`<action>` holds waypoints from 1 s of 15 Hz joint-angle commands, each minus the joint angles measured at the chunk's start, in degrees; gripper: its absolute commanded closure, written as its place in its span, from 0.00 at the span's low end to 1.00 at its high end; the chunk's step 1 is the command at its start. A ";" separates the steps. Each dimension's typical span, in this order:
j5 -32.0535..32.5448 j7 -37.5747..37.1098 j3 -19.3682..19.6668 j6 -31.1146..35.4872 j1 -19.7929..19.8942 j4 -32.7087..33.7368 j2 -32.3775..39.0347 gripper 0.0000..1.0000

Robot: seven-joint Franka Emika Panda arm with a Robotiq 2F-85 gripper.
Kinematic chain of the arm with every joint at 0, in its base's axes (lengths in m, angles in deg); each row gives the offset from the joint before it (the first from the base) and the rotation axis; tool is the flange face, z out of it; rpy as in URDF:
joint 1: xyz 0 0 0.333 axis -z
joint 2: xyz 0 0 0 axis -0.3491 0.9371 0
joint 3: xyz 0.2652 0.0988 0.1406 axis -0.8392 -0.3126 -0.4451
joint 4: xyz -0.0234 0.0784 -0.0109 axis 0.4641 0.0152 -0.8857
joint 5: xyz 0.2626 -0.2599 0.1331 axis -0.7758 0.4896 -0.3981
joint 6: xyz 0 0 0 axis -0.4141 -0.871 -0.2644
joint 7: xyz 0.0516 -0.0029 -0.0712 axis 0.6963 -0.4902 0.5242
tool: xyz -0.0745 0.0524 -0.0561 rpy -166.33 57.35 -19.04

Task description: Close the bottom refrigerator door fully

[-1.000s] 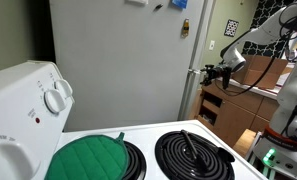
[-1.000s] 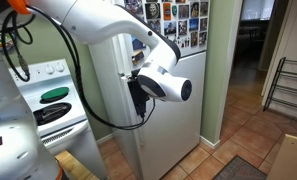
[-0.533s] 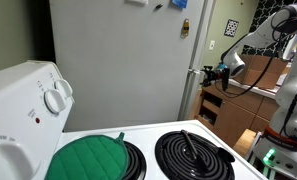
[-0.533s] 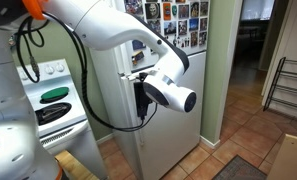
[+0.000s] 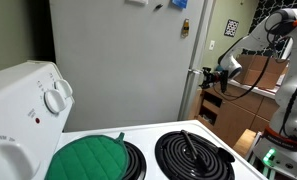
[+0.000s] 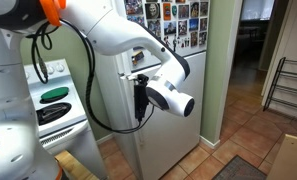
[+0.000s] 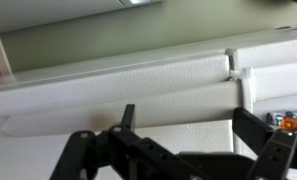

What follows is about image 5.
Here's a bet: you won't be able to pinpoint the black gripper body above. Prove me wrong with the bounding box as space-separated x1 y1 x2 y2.
206 67 223 89

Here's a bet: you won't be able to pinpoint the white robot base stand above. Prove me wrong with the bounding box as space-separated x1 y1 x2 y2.
247 131 297 180

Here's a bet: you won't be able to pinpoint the white freezer door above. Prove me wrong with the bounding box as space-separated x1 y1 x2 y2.
187 0 218 72

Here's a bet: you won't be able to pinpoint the white refrigerator body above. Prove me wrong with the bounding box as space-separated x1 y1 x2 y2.
49 0 207 133

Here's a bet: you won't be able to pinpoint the brown cardboard box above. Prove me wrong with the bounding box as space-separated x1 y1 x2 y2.
234 54 288 90

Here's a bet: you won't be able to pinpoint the wooden kitchen cabinet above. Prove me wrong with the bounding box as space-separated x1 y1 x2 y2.
196 84 282 148

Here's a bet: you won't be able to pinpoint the bottle shaped fridge magnet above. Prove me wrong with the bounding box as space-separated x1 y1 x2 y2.
180 18 191 39

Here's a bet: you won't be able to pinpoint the black white patterned picture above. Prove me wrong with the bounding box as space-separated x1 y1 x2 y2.
223 18 240 38

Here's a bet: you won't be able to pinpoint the white kitchen countertop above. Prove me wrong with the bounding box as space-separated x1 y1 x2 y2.
227 79 280 100

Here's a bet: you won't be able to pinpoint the white papers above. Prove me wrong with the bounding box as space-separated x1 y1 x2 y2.
277 73 289 86

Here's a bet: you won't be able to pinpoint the blue fridge magnet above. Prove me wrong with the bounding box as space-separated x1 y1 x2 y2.
171 0 189 10

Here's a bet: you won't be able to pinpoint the black coil burner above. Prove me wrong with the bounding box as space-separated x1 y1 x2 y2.
154 129 236 180
121 141 148 180

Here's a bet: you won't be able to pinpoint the green indicator light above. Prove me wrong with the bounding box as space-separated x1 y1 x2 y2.
262 148 277 167

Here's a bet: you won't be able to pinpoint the white fridge magnet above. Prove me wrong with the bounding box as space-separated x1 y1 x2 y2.
124 0 149 6

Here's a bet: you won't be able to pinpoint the green quilted pot holder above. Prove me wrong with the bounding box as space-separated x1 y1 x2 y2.
44 132 131 180

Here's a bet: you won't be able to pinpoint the small white stove knob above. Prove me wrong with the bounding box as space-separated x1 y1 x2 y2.
54 78 74 100
43 89 68 115

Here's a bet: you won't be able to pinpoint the white electric stove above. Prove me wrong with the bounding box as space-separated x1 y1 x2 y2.
0 59 269 180

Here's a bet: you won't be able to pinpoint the large white stove knob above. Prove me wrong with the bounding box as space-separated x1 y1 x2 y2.
0 139 41 180

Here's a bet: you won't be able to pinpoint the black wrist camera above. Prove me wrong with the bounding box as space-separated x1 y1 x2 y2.
219 69 230 94

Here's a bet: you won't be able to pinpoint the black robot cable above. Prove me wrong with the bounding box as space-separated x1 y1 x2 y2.
214 11 297 136

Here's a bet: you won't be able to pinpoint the black white lattice wall panel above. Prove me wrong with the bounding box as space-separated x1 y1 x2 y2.
250 0 297 58

